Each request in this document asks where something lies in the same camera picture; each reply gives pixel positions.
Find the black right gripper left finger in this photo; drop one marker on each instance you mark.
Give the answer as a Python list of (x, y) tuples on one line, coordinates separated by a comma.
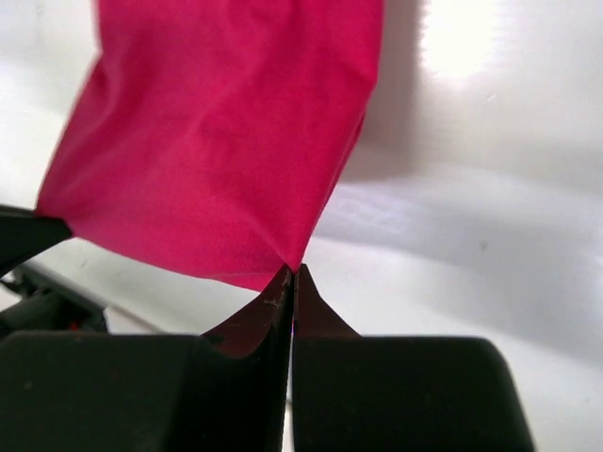
[(222, 390)]

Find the crimson red t shirt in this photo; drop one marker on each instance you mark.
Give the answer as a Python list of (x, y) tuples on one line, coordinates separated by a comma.
[(210, 134)]

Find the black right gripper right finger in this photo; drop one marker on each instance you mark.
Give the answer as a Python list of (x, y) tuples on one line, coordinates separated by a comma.
[(352, 392)]

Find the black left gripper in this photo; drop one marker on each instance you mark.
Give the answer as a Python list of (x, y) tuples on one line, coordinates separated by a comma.
[(45, 303)]

